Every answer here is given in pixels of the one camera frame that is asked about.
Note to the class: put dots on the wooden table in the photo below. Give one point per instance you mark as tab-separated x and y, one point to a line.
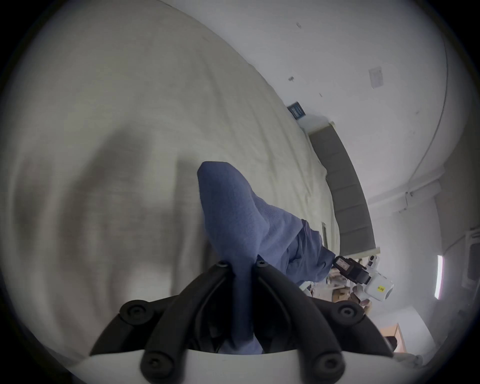
393	333

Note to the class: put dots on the bed with beige sheet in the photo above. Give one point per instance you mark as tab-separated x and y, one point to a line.
112	131

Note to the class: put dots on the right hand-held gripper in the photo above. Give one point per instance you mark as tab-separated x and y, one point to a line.
377	287

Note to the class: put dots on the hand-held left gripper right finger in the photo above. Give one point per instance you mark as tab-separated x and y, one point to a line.
300	318

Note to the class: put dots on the dark blue shirt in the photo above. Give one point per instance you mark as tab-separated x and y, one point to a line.
240	225

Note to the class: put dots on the person's right hand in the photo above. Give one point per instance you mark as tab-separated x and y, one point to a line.
363	302

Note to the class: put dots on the grey padded headboard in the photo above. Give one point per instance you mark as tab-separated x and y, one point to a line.
345	187

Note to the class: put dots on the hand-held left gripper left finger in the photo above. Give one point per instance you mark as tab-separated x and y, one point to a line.
168	322

